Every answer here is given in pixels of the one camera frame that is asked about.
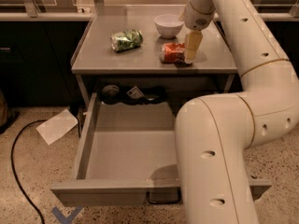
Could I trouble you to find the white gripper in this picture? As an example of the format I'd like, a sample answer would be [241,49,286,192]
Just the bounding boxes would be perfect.
[179,0,216,63]

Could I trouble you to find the red coke can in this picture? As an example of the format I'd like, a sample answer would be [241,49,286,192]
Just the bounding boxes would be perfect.
[160,43,185,63]

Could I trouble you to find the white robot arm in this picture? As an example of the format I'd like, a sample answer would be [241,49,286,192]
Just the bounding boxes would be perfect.
[175,0,299,224]

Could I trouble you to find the green soda can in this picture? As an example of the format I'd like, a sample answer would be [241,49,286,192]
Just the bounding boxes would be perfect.
[110,29,143,52]

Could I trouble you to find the open grey top drawer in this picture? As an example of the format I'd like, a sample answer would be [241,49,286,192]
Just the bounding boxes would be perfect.
[50,91,273,208]

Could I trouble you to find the white ceramic bowl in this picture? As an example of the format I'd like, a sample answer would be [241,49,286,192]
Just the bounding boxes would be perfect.
[154,14,184,39]

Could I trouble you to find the grey cabinet with top surface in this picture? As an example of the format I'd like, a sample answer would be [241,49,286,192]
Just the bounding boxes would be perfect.
[72,5,237,103]

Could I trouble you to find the dark counter cabinets behind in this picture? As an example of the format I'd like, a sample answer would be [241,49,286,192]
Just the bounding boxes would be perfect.
[0,12,299,108]

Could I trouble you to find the white paper sheet on floor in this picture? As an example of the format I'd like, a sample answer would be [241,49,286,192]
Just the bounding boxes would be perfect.
[36,109,78,145]

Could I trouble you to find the blue tape floor marker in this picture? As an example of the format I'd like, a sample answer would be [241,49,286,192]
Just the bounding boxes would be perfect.
[51,207,83,224]

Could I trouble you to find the black cable bundle with tag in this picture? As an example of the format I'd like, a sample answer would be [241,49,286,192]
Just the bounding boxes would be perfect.
[98,83,167,106]

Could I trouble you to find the metal drawer handle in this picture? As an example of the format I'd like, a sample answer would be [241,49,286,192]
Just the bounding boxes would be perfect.
[146,188,181,204]

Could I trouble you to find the black floor cable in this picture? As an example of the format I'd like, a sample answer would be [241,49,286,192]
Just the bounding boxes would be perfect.
[10,119,49,224]

